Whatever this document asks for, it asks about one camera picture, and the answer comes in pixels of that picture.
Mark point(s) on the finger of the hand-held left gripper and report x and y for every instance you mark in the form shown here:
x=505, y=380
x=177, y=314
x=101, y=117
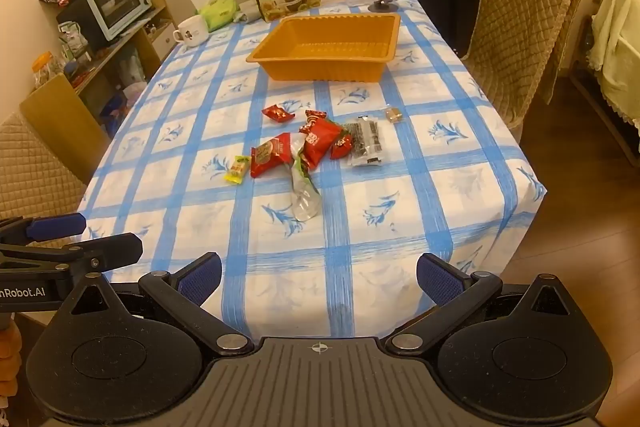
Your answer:
x=100, y=249
x=55, y=227

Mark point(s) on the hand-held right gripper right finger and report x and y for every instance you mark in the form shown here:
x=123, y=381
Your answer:
x=440, y=279

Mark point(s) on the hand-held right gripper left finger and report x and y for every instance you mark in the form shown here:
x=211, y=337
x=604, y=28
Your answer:
x=200, y=279

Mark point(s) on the yellow candy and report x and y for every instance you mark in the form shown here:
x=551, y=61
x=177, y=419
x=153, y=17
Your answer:
x=237, y=170

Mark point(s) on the long clear green packet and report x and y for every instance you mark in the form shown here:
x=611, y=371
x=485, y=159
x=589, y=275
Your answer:
x=302, y=197

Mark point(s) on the red packet beige picture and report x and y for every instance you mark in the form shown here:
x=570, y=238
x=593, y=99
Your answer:
x=270, y=155

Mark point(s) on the clear packet black filling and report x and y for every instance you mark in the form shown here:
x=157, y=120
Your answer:
x=365, y=142

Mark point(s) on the small red candy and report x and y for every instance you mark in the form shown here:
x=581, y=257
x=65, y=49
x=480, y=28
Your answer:
x=340, y=148

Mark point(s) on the small brown candy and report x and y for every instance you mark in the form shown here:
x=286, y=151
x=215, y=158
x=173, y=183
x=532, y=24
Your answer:
x=394, y=114

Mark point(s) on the red twisted candy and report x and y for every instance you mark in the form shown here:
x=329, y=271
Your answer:
x=277, y=112

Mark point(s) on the red packet white characters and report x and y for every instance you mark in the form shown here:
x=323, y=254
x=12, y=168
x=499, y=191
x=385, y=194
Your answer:
x=320, y=137

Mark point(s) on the maroon candy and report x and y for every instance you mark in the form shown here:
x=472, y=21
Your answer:
x=316, y=113

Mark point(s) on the orange plastic tray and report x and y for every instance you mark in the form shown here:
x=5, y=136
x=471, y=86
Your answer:
x=325, y=57

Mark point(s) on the person's left hand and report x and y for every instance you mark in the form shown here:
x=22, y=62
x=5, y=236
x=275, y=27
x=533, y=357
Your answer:
x=7, y=357

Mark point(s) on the beige quilted chair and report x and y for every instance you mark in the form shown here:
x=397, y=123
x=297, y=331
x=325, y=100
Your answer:
x=515, y=32
x=30, y=172

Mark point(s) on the blue checked tablecloth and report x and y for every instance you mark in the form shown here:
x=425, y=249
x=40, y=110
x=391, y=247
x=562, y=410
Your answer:
x=200, y=207

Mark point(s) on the orange packet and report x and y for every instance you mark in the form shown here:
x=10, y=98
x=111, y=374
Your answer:
x=42, y=67

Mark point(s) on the white drawer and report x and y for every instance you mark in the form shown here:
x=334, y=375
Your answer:
x=160, y=39

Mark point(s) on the light blue toaster oven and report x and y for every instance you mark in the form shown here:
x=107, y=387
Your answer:
x=117, y=2

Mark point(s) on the white mug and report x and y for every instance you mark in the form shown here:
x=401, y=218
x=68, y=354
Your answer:
x=192, y=31

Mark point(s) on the wooden shelf unit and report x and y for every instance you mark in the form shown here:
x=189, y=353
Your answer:
x=160, y=7

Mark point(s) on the green tissue pack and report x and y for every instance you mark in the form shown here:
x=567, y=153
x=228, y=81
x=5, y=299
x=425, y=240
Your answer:
x=217, y=12

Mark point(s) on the yellow-green covered furniture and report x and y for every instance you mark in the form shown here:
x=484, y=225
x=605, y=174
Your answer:
x=617, y=42

